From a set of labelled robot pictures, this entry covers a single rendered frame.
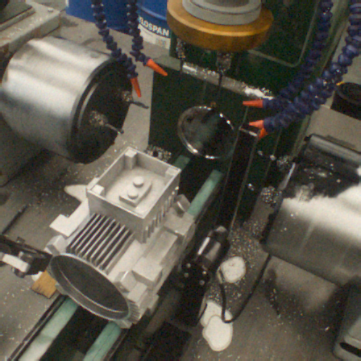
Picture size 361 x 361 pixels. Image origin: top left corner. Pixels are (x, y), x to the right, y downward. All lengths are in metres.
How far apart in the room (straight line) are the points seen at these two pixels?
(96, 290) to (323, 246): 0.40
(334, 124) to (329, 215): 0.80
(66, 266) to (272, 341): 0.45
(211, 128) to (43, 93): 0.36
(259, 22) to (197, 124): 0.32
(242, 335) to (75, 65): 0.65
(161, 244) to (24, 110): 0.42
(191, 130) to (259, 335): 0.47
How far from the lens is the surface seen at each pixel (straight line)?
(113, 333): 0.81
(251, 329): 0.98
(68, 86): 0.91
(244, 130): 0.66
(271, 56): 1.01
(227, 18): 0.73
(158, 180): 0.75
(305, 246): 0.80
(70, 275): 0.81
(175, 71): 0.97
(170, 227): 0.74
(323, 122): 1.53
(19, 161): 1.21
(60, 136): 0.92
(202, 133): 1.01
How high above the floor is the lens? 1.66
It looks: 46 degrees down
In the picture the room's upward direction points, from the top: 9 degrees clockwise
